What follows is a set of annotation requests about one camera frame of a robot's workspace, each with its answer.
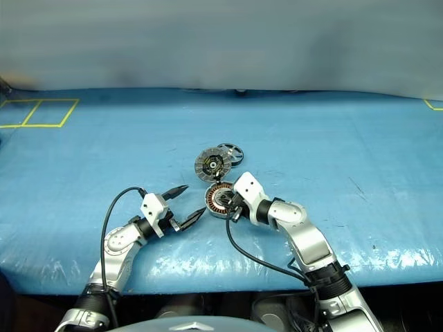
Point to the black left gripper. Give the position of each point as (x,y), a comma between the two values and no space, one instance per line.
(174,221)

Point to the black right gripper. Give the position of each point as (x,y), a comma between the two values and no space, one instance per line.
(234,207)

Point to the silver motor housing copper windings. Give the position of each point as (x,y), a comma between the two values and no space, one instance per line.
(212,204)

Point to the round silver motor lid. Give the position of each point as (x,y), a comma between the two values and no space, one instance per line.
(207,166)

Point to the black spoked rotor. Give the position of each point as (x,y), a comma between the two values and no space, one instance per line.
(237,154)

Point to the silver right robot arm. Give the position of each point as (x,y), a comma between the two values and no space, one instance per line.
(308,238)

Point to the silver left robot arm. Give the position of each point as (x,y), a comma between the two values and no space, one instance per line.
(117,247)

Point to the blue plastic table cover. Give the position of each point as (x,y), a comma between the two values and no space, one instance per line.
(311,155)

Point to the grey rounded shape under table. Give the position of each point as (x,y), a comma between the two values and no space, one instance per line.
(173,309)
(270,313)

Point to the small dark object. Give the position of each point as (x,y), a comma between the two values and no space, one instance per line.
(239,91)

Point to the silver robot torso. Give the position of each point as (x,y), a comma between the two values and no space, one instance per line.
(207,323)

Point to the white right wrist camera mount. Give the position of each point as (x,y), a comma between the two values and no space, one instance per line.
(249,188)

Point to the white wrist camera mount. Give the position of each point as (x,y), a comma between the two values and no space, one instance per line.
(249,188)
(154,209)

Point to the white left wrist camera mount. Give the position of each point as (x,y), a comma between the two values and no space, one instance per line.
(154,209)

